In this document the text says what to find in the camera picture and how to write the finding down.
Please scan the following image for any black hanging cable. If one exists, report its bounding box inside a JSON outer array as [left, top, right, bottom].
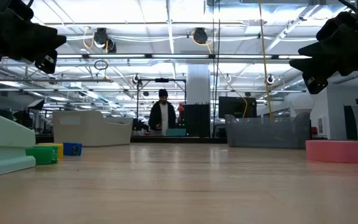
[[211, 0, 221, 138]]

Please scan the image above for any black screen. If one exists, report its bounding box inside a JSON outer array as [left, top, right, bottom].
[[218, 96, 257, 119]]

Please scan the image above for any long light strip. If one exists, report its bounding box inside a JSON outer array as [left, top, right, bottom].
[[56, 54, 312, 60]]

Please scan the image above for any person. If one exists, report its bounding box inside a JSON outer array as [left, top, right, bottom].
[[148, 88, 177, 137]]

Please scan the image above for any lamp with white globe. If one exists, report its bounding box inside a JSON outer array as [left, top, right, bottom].
[[291, 93, 316, 118]]

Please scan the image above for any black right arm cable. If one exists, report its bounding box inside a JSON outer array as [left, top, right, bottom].
[[337, 0, 358, 14]]

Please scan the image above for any pink tape roll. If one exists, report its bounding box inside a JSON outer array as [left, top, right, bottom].
[[305, 139, 358, 164]]

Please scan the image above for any mint green stapler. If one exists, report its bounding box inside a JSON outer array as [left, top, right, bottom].
[[0, 108, 37, 180]]

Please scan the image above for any translucent smoky plastic bin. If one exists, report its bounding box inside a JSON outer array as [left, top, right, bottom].
[[224, 111, 311, 149]]

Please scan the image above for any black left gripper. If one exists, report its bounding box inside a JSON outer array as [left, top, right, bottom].
[[0, 0, 67, 75]]

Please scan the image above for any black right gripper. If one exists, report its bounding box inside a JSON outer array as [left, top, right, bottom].
[[289, 12, 358, 95]]

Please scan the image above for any teal box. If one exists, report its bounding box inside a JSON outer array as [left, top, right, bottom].
[[167, 128, 187, 137]]

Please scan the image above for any light grey plastic bin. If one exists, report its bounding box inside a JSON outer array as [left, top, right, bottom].
[[52, 110, 134, 147]]

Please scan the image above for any white square column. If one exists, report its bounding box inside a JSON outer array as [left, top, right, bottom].
[[186, 63, 211, 105]]

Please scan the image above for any yellow mini stapler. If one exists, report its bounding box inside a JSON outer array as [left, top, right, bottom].
[[38, 142, 65, 161]]

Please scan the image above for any green mini stapler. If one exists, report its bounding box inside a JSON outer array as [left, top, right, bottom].
[[25, 145, 59, 166]]

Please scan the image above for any yellow hanging cable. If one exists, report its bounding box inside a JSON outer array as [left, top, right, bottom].
[[257, 0, 273, 119]]

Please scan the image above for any black rig frame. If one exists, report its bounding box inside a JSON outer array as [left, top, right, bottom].
[[136, 77, 188, 138]]

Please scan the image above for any blue mini stapler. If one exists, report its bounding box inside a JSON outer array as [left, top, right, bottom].
[[63, 142, 83, 157]]

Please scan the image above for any black cabinet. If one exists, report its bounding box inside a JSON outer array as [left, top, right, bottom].
[[183, 103, 211, 138]]

